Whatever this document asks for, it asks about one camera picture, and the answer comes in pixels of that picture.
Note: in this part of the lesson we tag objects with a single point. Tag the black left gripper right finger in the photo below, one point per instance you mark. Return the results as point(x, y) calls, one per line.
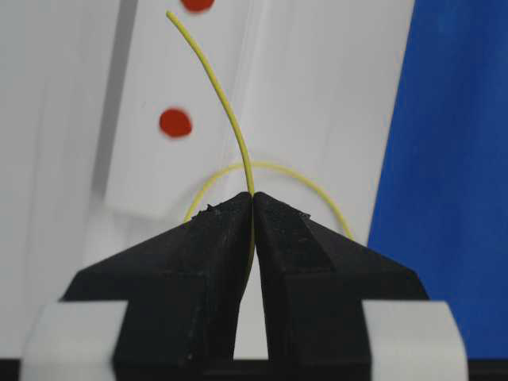
point(313, 283)

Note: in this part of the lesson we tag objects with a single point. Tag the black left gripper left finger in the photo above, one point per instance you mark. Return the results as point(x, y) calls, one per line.
point(183, 289)

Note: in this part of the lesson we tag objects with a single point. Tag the blue table mat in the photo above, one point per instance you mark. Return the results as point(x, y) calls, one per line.
point(441, 205)

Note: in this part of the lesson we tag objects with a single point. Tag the white paper sheet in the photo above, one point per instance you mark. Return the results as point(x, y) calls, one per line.
point(109, 125)

